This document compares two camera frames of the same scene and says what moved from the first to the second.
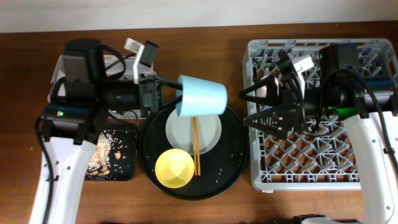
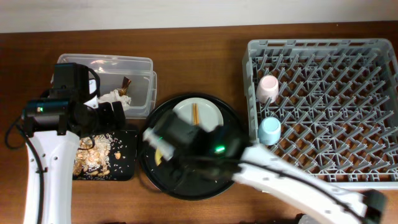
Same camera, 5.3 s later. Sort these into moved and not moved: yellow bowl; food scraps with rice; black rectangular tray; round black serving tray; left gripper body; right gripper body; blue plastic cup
Moved: blue plastic cup; right gripper body; yellow bowl; left gripper body
Not moved: black rectangular tray; food scraps with rice; round black serving tray
